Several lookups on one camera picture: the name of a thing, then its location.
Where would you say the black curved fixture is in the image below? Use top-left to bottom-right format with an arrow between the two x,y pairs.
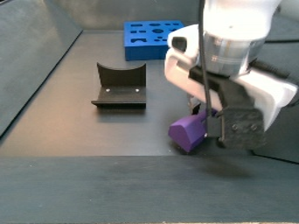
91,64 -> 145,109

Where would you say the purple three prong object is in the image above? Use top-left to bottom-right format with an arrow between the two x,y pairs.
168,111 -> 207,152

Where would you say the blue foam shape board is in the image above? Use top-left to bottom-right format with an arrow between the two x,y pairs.
124,20 -> 183,61

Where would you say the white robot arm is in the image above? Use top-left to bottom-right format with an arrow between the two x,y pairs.
164,0 -> 297,128

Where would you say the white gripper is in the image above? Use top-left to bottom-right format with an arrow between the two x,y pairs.
164,24 -> 297,130

